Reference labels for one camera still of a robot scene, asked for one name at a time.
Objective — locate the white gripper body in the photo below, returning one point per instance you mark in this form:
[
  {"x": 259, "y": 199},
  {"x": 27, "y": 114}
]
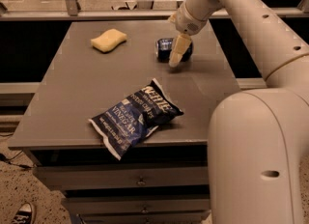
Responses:
[{"x": 187, "y": 21}]

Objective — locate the blue pepsi can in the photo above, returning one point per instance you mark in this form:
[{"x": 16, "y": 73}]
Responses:
[{"x": 163, "y": 48}]

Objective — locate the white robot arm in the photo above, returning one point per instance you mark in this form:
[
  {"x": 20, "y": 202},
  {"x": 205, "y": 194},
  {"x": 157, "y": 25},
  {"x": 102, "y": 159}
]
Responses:
[{"x": 256, "y": 137}]

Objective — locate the yellow sponge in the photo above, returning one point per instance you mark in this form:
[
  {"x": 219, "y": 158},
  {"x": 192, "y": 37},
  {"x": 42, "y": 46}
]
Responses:
[{"x": 108, "y": 40}]

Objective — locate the blue kettle chips bag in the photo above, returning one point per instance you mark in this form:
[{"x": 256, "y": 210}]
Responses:
[{"x": 134, "y": 119}]

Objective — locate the grey drawer cabinet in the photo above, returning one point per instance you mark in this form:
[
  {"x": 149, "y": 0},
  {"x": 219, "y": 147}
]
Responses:
[{"x": 161, "y": 180}]

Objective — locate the black white sneaker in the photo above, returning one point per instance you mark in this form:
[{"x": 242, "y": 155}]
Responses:
[{"x": 25, "y": 215}]

